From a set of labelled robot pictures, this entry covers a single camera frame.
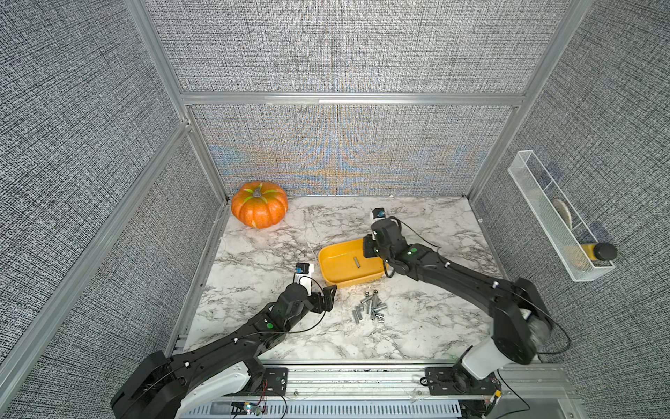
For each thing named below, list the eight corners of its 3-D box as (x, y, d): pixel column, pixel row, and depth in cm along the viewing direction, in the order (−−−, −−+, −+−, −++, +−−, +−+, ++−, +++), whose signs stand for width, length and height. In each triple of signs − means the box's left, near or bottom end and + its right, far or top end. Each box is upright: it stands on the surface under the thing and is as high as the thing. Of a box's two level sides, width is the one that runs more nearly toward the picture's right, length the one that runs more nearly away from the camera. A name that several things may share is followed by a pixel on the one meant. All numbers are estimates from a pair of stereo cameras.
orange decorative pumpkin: (237, 235, 109) (227, 215, 100) (246, 202, 121) (238, 182, 111) (283, 235, 109) (278, 215, 100) (288, 202, 121) (284, 181, 111)
